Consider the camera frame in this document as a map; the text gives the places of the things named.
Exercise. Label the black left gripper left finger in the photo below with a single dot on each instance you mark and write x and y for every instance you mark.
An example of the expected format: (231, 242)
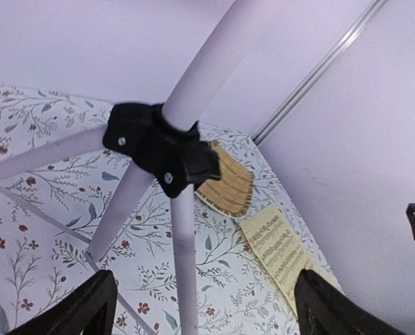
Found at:
(89, 309)

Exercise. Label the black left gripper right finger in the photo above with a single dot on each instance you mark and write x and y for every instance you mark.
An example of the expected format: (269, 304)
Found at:
(323, 309)

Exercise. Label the yellow paper sheet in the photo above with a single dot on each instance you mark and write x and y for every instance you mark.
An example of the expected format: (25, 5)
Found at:
(280, 251)

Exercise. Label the white tripod music stand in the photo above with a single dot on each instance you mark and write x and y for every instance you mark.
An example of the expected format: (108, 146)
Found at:
(164, 144)

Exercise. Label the woven bamboo tray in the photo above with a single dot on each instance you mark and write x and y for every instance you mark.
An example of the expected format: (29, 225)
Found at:
(232, 195)

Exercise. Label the right aluminium frame post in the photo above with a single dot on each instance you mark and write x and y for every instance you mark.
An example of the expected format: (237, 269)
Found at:
(311, 79)

